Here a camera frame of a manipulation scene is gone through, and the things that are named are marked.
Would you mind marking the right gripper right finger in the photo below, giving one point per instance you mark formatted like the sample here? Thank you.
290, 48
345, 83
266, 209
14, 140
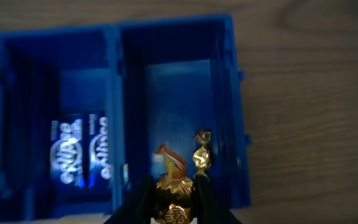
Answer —
210, 208

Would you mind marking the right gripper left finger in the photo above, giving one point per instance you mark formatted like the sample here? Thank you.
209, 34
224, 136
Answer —
135, 208

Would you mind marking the gold candy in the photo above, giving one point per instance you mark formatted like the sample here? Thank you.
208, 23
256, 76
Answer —
172, 193
202, 157

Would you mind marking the blue candy pack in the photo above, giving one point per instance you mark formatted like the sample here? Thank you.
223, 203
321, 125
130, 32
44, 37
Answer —
99, 149
67, 152

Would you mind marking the blue tray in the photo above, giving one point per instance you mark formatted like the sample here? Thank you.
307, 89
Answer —
179, 93

